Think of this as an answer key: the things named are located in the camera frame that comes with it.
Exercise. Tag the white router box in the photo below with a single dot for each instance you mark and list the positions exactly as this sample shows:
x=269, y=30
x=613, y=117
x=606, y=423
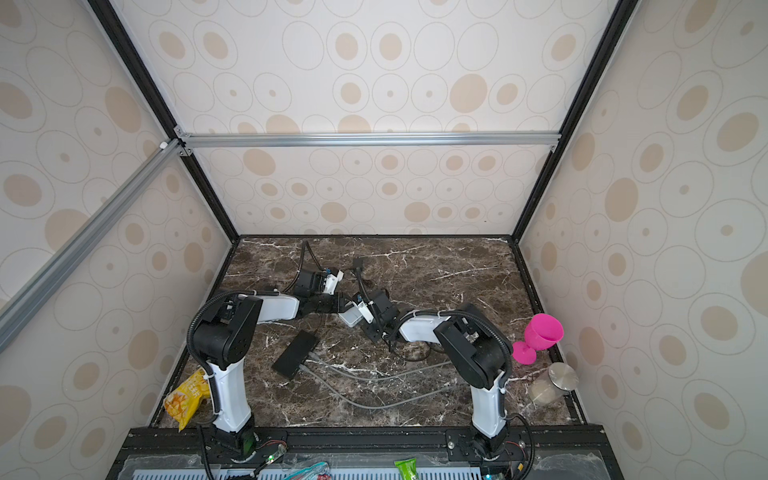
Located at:
x=351, y=317

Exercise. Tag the green tube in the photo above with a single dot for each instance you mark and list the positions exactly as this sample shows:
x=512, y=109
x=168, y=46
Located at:
x=407, y=469

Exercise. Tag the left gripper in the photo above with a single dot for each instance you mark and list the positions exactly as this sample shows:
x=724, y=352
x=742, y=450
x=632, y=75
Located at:
x=336, y=303

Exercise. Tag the black network switch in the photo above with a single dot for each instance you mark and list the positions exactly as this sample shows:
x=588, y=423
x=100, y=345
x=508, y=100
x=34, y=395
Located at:
x=296, y=353

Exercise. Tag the diagonal aluminium rail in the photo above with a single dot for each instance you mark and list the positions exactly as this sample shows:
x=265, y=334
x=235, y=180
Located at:
x=21, y=309

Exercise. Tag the yellow snack bag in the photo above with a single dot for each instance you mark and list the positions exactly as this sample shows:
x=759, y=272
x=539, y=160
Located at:
x=183, y=402

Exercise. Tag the pink plastic goblet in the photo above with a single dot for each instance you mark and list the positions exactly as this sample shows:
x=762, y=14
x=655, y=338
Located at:
x=542, y=332

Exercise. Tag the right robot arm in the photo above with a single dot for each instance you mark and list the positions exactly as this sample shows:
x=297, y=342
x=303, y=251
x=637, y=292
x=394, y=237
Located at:
x=478, y=350

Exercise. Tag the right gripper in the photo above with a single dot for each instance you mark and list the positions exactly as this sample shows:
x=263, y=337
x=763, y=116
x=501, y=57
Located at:
x=367, y=327

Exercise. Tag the horizontal aluminium rail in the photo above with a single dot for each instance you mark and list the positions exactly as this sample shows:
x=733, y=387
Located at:
x=379, y=139

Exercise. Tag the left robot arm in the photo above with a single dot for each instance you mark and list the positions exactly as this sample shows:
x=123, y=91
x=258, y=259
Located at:
x=220, y=335

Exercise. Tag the glass jar metal lid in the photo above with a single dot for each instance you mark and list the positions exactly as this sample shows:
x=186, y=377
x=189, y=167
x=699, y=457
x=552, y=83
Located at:
x=558, y=380

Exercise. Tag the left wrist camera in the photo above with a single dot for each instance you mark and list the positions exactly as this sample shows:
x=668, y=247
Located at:
x=332, y=278

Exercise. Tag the black power adapter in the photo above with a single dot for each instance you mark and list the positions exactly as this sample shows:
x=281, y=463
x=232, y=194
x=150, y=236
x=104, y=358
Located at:
x=357, y=269

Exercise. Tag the teal patterned item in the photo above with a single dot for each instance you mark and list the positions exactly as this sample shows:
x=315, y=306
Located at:
x=320, y=470

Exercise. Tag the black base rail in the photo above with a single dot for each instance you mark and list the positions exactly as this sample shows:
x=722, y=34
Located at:
x=458, y=443

